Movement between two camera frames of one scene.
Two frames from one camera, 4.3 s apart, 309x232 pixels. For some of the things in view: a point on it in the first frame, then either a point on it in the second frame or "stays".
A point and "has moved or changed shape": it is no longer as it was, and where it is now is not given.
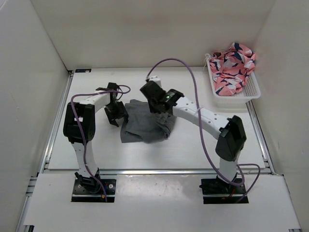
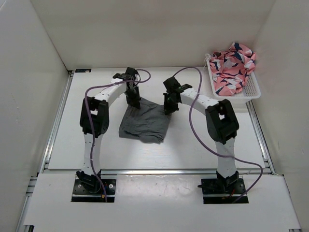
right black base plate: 216,191 stays
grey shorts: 143,126 has moved or changed shape
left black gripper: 122,111 -> 134,102
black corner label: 82,70 stays
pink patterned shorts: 230,68 stays
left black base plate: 81,194 stays
